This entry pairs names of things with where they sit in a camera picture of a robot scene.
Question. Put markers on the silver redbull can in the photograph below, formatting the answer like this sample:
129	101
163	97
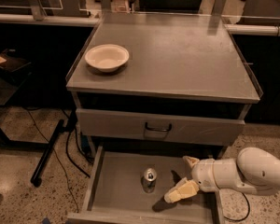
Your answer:
148	180

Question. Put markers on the black drawer handle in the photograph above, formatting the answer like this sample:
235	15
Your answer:
158	129

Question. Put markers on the white rail left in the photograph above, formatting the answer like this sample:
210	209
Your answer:
49	20

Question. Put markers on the grey top drawer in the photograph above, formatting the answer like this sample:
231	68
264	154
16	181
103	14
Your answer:
130	125

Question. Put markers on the black box on shelf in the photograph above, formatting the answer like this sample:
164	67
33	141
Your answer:
13	68

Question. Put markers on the grey metal drawer cabinet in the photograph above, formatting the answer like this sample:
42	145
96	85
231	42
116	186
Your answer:
179	65

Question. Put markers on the open grey middle drawer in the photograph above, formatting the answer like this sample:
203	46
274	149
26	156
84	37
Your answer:
115	194

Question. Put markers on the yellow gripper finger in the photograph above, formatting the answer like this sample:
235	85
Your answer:
190	161
182	190

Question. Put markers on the black stand leg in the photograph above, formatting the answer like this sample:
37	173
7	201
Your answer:
36	177

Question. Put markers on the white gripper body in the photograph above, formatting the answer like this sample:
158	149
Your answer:
202	174

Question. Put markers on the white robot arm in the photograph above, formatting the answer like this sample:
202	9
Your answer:
254	171

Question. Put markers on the white rail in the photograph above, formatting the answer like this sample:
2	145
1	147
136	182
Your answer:
238	29
49	20

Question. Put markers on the white rail right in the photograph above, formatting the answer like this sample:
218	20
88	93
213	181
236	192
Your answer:
238	29

